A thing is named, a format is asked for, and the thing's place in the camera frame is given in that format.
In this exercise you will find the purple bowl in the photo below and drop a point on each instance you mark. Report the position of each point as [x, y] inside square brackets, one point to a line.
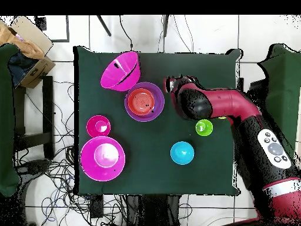
[160, 103]

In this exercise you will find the orange bowl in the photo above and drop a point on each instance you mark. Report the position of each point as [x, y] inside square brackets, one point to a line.
[141, 101]

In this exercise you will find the large pink bowl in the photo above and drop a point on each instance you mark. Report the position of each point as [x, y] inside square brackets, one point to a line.
[89, 162]
[117, 73]

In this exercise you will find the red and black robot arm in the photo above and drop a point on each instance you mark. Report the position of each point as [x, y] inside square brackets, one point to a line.
[230, 103]

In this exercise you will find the black tripod leg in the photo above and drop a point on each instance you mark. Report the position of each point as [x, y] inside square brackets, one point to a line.
[166, 26]
[104, 25]

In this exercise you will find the green cup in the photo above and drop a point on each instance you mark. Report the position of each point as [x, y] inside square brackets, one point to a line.
[207, 129]

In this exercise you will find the dark green tablecloth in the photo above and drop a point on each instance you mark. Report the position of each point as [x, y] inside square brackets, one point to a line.
[152, 146]

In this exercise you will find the small blue bowl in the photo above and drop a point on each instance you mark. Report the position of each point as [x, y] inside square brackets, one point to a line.
[182, 154]

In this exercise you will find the crimson bowl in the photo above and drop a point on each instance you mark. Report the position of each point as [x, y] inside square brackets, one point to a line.
[93, 128]

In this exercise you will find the green side table cloth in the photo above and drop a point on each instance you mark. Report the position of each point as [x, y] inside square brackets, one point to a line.
[282, 82]
[7, 117]

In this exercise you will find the cardboard box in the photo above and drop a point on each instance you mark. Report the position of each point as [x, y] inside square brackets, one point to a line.
[35, 70]

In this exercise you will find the black floor box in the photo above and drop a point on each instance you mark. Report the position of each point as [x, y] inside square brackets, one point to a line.
[96, 207]

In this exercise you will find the black rounded floor base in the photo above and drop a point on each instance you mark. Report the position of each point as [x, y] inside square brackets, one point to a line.
[35, 166]

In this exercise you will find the black square frame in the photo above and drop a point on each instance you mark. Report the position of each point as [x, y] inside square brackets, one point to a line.
[67, 28]

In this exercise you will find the black stool frame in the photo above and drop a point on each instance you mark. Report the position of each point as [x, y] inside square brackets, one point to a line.
[48, 106]

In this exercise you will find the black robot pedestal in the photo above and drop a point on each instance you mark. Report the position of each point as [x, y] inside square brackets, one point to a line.
[152, 211]

